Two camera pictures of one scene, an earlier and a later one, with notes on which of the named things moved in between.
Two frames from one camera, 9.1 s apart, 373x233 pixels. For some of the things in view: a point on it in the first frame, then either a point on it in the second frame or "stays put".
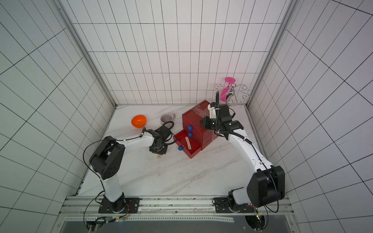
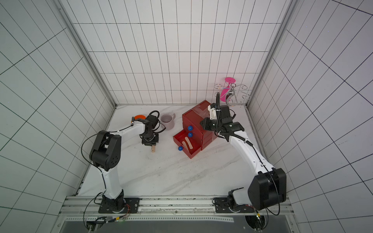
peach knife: x=188 y=142 stays put
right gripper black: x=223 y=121 stays put
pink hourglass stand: x=226 y=90 stays put
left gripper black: x=163 y=152 to x=156 y=140
